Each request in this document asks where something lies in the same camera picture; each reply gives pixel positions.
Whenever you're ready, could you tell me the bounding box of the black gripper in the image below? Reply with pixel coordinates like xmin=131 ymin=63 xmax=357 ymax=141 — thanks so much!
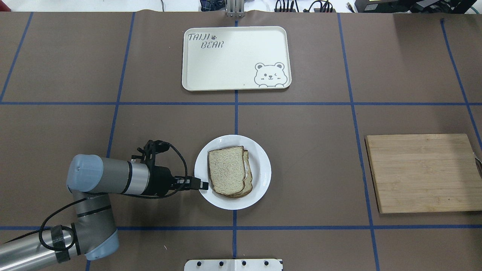
xmin=149 ymin=165 xmax=209 ymax=197

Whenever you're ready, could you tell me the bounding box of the white bread slice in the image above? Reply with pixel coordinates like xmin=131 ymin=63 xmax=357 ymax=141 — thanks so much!
xmin=207 ymin=146 xmax=246 ymax=196

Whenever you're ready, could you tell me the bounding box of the white round plate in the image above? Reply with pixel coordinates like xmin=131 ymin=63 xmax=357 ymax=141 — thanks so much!
xmin=194 ymin=134 xmax=272 ymax=210

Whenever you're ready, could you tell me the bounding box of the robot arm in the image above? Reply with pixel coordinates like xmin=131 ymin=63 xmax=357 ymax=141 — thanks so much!
xmin=1 ymin=154 xmax=209 ymax=271

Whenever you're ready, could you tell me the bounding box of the cream bear tray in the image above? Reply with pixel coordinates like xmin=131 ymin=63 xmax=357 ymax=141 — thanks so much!
xmin=182 ymin=26 xmax=291 ymax=91

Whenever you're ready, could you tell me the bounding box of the folded dark blue umbrella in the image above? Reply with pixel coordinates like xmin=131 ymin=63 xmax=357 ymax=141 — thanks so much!
xmin=200 ymin=0 xmax=226 ymax=12

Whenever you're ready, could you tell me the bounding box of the wooden cutting board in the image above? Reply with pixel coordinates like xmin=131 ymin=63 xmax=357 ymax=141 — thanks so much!
xmin=365 ymin=134 xmax=482 ymax=214

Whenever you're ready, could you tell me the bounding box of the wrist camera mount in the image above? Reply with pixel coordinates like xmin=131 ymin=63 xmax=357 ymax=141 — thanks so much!
xmin=131 ymin=140 xmax=171 ymax=167

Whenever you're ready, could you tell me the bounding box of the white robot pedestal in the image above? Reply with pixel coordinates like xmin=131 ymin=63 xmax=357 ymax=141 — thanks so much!
xmin=184 ymin=259 xmax=284 ymax=271

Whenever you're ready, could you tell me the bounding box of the aluminium frame post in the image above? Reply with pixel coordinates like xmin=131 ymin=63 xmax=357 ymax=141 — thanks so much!
xmin=224 ymin=0 xmax=246 ymax=18

